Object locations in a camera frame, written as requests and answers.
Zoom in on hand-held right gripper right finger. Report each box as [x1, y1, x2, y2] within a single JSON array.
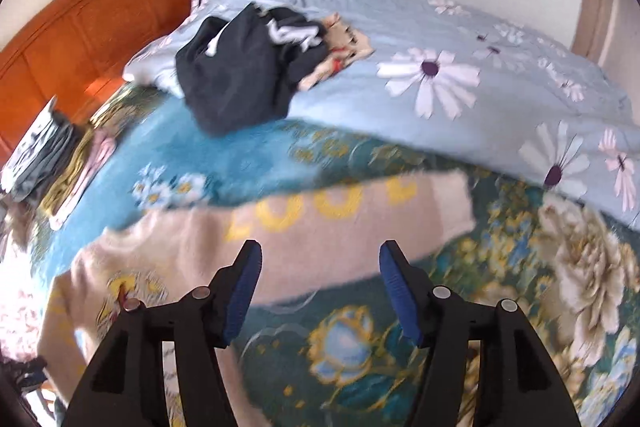
[[379, 240, 583, 427]]

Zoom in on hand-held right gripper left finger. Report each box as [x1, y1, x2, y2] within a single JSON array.
[[62, 240, 264, 427]]

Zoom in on beige sweater with yellow print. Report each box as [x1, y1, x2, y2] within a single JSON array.
[[38, 169, 477, 427]]

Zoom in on stack of folded clothes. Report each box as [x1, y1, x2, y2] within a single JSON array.
[[1, 98, 117, 230]]

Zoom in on teal floral blanket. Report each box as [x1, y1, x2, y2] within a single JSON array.
[[31, 83, 640, 427]]

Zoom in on light blue daisy quilt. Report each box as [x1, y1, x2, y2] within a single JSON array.
[[123, 0, 640, 232]]

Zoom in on dark navy garment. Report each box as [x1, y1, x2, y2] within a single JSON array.
[[175, 3, 332, 136]]

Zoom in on beige patterned garment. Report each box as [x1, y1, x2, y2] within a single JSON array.
[[298, 13, 376, 90]]

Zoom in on orange wooden headboard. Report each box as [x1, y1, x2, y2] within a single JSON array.
[[0, 0, 240, 166]]

